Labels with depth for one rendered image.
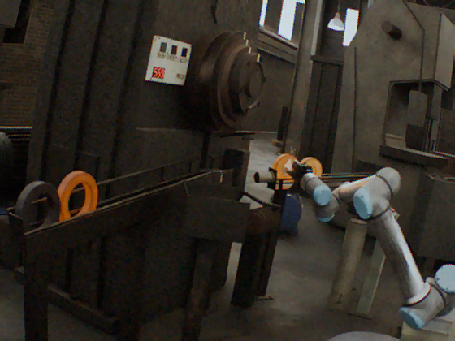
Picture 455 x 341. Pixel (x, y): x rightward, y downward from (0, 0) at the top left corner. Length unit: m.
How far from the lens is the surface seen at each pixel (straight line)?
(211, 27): 2.41
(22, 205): 1.47
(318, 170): 2.90
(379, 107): 4.87
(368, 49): 5.00
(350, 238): 2.81
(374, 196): 2.06
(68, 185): 1.59
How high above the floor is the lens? 1.05
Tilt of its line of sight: 8 degrees down
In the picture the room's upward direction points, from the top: 10 degrees clockwise
